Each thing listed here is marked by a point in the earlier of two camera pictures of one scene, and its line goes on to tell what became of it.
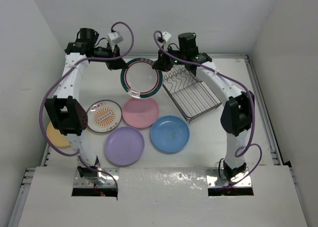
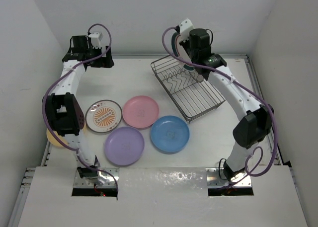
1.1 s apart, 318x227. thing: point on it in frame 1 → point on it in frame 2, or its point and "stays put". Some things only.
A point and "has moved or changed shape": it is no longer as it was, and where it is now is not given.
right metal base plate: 216,178 stays put
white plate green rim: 139,80 has moved or changed shape
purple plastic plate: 124,146 stays put
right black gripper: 162,63 → 185,44
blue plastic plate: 169,134 stays put
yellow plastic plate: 55,137 stays put
